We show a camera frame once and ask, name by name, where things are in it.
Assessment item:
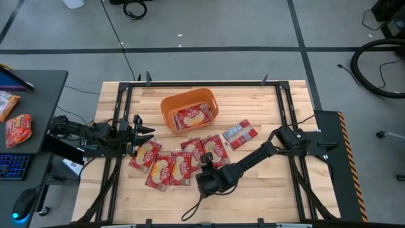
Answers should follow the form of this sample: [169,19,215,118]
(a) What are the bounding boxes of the thick black hose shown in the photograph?
[350,38,405,99]

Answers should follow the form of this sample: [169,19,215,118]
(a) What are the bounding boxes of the grey chair leg with caster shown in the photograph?
[375,130,405,140]

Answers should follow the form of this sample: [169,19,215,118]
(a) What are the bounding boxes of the black computer mouse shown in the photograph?
[11,187,38,222]

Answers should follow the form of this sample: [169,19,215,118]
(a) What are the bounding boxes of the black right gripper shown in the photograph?
[195,153,224,199]

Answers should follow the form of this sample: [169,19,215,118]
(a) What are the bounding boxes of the red orange chip bag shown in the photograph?
[4,113,34,149]

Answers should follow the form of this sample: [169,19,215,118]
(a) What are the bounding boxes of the black platform with hazard stripe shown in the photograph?
[313,110,370,222]

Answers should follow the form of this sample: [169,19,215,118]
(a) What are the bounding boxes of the monitor with blue screen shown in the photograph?
[0,65,35,92]

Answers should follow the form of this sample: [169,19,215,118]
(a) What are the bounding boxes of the orange plastic basket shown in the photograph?
[159,87,220,134]

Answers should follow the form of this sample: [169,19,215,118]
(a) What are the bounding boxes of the black equipment case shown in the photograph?
[371,0,405,39]

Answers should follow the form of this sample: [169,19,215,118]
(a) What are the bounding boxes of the thin black floor cable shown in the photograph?
[100,0,137,82]

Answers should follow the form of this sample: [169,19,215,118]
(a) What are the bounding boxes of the white bucket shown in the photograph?
[62,0,85,10]

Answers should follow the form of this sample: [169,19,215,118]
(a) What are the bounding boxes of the black aluminium table frame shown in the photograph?
[75,72,339,228]

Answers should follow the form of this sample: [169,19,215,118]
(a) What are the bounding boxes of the orange and white snack bag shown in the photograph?
[0,91,22,123]

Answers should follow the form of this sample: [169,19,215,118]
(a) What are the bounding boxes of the red Orville Redenbacher popcorn bag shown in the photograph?
[144,153,177,192]
[169,151,192,186]
[201,134,231,168]
[180,137,206,174]
[222,119,259,151]
[173,102,213,132]
[128,138,163,174]

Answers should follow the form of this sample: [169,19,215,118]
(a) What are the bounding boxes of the black desk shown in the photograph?
[0,69,69,228]

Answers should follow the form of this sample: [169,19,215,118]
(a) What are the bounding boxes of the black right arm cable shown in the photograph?
[181,189,205,222]

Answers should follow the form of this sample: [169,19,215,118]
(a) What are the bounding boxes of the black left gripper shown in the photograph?
[116,114,156,157]

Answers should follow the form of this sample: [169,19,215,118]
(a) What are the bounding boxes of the coiled black cable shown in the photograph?
[122,0,148,21]

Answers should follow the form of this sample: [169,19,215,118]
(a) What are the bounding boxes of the black backlit keyboard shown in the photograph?
[0,153,32,182]

